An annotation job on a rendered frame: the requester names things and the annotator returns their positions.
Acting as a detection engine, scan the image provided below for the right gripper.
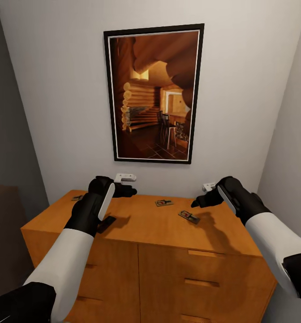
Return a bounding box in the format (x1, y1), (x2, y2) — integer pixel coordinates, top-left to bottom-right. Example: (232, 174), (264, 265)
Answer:
(191, 192), (221, 208)

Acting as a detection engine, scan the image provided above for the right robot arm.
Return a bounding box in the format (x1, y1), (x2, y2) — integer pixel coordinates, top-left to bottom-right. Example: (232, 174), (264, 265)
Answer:
(191, 176), (301, 298)

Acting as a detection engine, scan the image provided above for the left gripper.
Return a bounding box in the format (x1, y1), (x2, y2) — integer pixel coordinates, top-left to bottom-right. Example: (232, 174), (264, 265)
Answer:
(115, 183), (137, 198)

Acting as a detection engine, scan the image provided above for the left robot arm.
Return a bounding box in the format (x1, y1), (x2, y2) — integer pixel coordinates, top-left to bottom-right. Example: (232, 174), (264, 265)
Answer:
(0, 174), (137, 323)

